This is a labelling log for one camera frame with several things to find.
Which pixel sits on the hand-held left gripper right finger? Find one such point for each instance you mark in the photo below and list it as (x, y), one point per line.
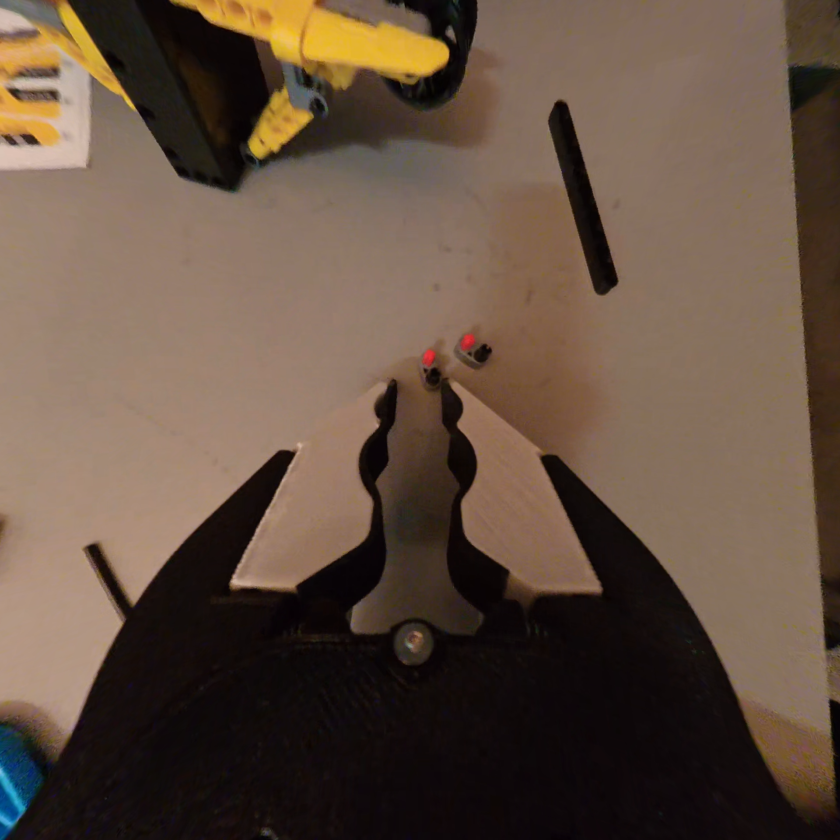
(525, 518)

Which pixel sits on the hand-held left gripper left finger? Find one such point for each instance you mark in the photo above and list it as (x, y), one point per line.
(308, 512)

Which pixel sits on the grey connector with red pin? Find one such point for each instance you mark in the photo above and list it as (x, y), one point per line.
(432, 374)
(471, 354)

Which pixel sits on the black axle rod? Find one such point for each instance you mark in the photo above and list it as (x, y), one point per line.
(583, 197)

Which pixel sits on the yellow toy brick robot model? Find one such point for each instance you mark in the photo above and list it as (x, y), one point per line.
(197, 98)

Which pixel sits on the thin black axle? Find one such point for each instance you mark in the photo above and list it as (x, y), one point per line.
(108, 581)

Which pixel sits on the blue plastic object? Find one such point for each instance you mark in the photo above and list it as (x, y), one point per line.
(16, 774)

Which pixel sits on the yellow grey sticker sheet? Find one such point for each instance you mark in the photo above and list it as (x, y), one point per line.
(39, 98)

